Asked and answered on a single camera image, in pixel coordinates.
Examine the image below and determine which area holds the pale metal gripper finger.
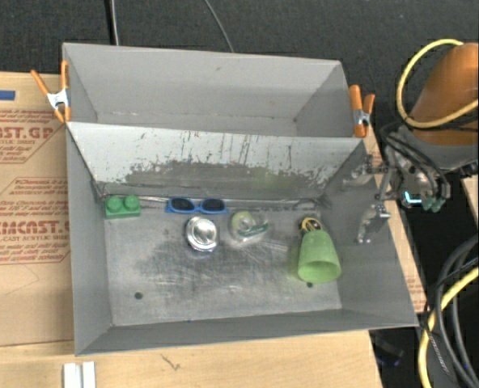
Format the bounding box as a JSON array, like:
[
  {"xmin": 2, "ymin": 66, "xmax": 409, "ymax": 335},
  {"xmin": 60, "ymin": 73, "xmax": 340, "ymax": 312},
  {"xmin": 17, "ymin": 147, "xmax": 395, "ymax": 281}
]
[
  {"xmin": 341, "ymin": 155, "xmax": 386, "ymax": 189},
  {"xmin": 355, "ymin": 203, "xmax": 392, "ymax": 245}
]

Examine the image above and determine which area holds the black and yellow round object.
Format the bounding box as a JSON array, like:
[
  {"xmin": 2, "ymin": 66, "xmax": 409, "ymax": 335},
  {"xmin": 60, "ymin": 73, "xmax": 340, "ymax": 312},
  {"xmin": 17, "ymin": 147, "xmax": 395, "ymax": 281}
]
[{"xmin": 299, "ymin": 215, "xmax": 324, "ymax": 234}]

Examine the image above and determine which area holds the green plastic cup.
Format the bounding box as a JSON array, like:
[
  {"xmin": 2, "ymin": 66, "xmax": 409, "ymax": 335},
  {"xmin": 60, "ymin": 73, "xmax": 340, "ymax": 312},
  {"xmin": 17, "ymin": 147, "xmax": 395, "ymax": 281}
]
[{"xmin": 296, "ymin": 230, "xmax": 342, "ymax": 285}]

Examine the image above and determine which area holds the grey metal bin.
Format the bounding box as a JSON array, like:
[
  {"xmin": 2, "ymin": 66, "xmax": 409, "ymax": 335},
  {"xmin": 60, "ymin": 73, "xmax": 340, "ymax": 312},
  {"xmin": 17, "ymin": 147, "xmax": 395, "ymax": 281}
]
[{"xmin": 61, "ymin": 41, "xmax": 421, "ymax": 357}]

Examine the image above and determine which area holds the shiny silver metal cup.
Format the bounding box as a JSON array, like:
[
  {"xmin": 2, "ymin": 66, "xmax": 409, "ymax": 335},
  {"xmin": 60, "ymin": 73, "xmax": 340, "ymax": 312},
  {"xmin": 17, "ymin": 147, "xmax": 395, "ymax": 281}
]
[{"xmin": 184, "ymin": 215, "xmax": 220, "ymax": 254}]

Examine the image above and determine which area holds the green toy brick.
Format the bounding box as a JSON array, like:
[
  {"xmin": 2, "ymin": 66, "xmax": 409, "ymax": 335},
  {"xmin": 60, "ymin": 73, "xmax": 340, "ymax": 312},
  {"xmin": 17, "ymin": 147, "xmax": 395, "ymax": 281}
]
[{"xmin": 104, "ymin": 194, "xmax": 142, "ymax": 220}]

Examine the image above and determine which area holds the brown cardboard board red print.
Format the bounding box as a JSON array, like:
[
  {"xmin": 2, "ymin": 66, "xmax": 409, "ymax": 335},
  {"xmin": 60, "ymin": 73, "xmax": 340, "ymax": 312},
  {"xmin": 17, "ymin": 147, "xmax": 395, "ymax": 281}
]
[{"xmin": 0, "ymin": 70, "xmax": 429, "ymax": 349}]

